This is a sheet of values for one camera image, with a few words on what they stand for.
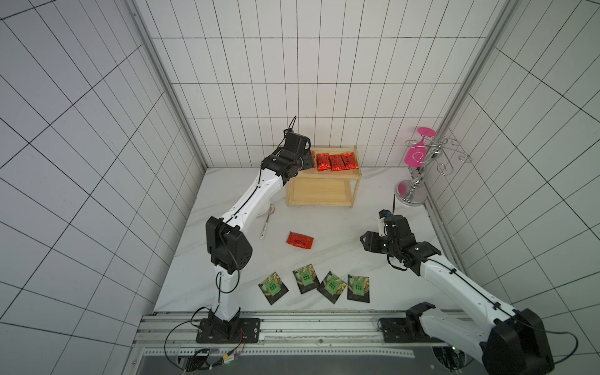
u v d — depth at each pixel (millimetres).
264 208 996
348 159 923
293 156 633
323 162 903
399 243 631
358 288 813
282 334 730
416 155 859
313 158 942
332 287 813
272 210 1016
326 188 1104
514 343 387
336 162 923
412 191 1078
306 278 833
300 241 923
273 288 813
